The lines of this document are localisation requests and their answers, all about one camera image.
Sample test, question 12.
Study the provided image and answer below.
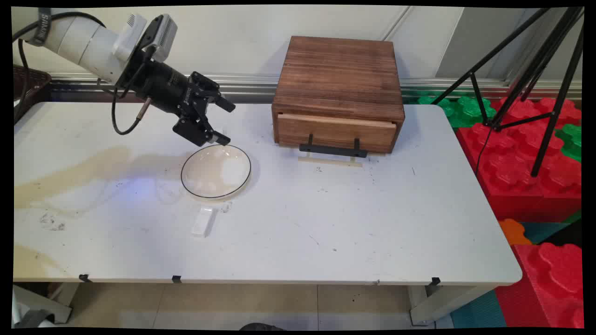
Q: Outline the aluminium wall rail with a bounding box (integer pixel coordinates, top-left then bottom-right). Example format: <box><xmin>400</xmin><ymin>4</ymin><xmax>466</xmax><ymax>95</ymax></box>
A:
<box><xmin>49</xmin><ymin>71</ymin><xmax>583</xmax><ymax>104</ymax></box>

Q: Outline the white plate with black rim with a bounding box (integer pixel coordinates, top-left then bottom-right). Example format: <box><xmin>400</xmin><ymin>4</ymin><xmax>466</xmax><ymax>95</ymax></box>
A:
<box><xmin>180</xmin><ymin>144</ymin><xmax>252</xmax><ymax>200</ymax></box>

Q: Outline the black cable brass connector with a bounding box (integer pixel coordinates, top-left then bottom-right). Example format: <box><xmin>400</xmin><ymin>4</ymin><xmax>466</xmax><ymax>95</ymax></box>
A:
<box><xmin>13</xmin><ymin>11</ymin><xmax>108</xmax><ymax>122</ymax></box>

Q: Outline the black velcro strap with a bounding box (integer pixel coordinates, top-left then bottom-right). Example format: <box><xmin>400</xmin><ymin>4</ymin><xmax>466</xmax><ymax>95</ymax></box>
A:
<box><xmin>34</xmin><ymin>8</ymin><xmax>53</xmax><ymax>46</ymax></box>

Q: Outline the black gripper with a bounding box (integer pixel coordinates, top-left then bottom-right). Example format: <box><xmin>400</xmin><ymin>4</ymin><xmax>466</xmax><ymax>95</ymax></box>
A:
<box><xmin>116</xmin><ymin>50</ymin><xmax>237</xmax><ymax>147</ymax></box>

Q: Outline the white rectangular block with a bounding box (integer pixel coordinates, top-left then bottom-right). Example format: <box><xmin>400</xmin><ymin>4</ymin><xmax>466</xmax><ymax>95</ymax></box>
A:
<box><xmin>191</xmin><ymin>207</ymin><xmax>218</xmax><ymax>238</ymax></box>

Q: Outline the green foam block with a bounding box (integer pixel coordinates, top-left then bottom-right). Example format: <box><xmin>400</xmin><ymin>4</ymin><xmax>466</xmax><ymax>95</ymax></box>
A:
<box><xmin>416</xmin><ymin>92</ymin><xmax>497</xmax><ymax>129</ymax></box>
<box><xmin>555</xmin><ymin>123</ymin><xmax>583</xmax><ymax>162</ymax></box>

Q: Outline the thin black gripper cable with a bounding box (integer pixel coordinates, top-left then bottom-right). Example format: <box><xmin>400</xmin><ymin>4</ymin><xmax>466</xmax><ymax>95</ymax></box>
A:
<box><xmin>97</xmin><ymin>77</ymin><xmax>153</xmax><ymax>136</ymax></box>

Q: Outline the black camera tripod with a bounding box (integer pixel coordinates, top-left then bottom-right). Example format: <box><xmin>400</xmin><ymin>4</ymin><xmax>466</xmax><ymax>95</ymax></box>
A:
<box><xmin>430</xmin><ymin>7</ymin><xmax>585</xmax><ymax>178</ymax></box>

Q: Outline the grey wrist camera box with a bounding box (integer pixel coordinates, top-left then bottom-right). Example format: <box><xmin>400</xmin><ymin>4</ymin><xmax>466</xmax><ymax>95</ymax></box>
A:
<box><xmin>139</xmin><ymin>13</ymin><xmax>178</xmax><ymax>64</ymax></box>

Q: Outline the large red foam block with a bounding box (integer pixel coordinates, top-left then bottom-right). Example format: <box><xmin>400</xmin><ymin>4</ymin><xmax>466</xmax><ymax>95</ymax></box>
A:
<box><xmin>455</xmin><ymin>97</ymin><xmax>583</xmax><ymax>223</ymax></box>

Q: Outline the dark brown woven basket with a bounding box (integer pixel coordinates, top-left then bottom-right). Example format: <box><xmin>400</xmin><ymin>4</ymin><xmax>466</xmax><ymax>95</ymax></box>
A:
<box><xmin>13</xmin><ymin>65</ymin><xmax>52</xmax><ymax>124</ymax></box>

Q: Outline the white table leg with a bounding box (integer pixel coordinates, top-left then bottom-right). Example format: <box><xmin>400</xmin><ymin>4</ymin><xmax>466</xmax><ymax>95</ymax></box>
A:
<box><xmin>13</xmin><ymin>282</ymin><xmax>81</xmax><ymax>327</ymax></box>
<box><xmin>408</xmin><ymin>284</ymin><xmax>492</xmax><ymax>327</ymax></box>

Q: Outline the brown wooden cabinet box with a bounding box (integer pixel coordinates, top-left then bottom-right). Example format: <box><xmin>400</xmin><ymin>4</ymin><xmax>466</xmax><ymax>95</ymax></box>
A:
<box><xmin>271</xmin><ymin>35</ymin><xmax>406</xmax><ymax>154</ymax></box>

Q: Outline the teal foam mat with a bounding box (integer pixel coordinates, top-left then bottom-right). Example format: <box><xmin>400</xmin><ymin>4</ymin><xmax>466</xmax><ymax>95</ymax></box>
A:
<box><xmin>521</xmin><ymin>221</ymin><xmax>572</xmax><ymax>245</ymax></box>

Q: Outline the wooden drawer black handle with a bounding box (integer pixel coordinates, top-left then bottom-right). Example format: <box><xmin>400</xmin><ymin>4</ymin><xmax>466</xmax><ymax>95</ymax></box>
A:
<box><xmin>276</xmin><ymin>112</ymin><xmax>399</xmax><ymax>159</ymax></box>

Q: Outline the orange foam piece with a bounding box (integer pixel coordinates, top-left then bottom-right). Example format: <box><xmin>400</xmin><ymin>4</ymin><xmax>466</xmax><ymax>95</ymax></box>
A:
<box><xmin>498</xmin><ymin>218</ymin><xmax>532</xmax><ymax>247</ymax></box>

